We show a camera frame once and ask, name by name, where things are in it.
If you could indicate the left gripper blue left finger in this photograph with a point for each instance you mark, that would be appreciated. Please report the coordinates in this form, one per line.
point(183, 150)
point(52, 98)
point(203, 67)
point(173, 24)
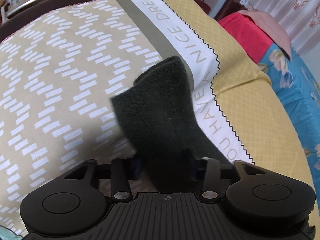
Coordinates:
point(122, 171)

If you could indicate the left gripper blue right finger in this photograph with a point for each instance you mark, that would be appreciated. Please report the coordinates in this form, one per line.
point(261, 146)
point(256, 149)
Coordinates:
point(205, 178)

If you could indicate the dark green knit sweater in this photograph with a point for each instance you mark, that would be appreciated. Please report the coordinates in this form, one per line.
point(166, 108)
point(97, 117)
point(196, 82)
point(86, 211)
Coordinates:
point(156, 115)

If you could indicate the teal grid blanket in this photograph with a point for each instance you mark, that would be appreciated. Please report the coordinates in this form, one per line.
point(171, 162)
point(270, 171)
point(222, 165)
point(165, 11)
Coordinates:
point(6, 234)

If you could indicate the yellow patterned bed cover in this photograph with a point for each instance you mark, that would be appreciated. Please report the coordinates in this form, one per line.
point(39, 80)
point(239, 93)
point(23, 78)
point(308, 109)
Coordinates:
point(60, 71)

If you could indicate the blue floral bedsheet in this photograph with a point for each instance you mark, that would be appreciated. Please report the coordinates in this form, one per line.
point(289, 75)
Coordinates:
point(298, 92)

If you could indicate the red bed mattress cover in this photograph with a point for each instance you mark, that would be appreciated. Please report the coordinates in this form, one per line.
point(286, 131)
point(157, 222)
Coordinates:
point(253, 40)

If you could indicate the pink pillow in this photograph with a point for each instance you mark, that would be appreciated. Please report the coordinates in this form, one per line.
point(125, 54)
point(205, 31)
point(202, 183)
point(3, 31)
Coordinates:
point(271, 27)

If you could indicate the pink patterned curtain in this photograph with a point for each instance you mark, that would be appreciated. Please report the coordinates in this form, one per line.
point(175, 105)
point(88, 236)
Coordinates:
point(300, 19)

